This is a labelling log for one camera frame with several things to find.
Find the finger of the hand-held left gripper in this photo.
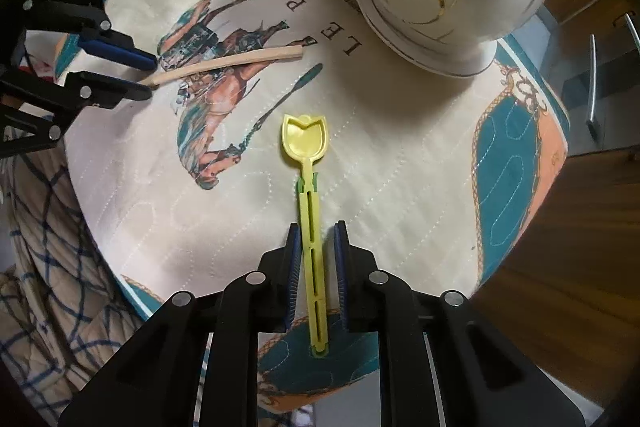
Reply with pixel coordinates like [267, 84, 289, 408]
[0, 67, 153, 158]
[22, 0, 158, 70]

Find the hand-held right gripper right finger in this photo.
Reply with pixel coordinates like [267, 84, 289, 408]
[332, 220, 586, 427]

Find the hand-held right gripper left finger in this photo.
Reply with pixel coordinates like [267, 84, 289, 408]
[59, 223, 303, 427]

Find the wooden chopstick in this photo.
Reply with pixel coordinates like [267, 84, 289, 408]
[141, 46, 304, 86]

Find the yellow plastic spoon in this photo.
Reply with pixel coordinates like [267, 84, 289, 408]
[281, 113, 331, 354]

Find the printed quilted mat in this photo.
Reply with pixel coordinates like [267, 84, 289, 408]
[60, 0, 571, 388]

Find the checked quilted blanket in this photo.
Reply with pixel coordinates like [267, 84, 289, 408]
[0, 142, 151, 427]

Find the white ceramic holder tray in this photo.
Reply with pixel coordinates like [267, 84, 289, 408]
[256, 0, 497, 78]

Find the metal chair frame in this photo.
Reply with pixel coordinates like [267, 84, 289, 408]
[586, 13, 640, 135]

